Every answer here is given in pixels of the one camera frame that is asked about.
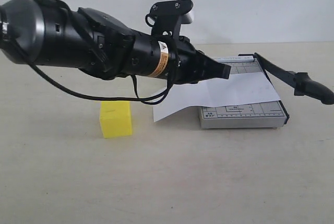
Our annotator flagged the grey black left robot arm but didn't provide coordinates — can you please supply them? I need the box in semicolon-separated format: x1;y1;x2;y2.
1;0;231;84

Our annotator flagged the grey paper cutter base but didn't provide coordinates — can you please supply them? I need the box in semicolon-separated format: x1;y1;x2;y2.
198;54;290;129

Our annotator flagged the yellow cube block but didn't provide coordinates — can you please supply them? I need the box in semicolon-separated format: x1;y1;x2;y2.
99;101;133;138

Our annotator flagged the black cutter blade arm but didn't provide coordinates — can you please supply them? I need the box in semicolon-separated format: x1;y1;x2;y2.
239;53;333;105

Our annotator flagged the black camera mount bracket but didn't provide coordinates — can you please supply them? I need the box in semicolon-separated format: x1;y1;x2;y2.
145;0;194;40

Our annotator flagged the white paper strip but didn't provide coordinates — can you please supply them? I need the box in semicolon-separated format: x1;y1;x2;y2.
152;72;280;122

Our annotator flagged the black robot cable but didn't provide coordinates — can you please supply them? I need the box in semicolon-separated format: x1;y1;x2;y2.
5;33;181;105

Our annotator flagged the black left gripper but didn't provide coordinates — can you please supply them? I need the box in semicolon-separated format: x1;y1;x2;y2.
166;36;231;85

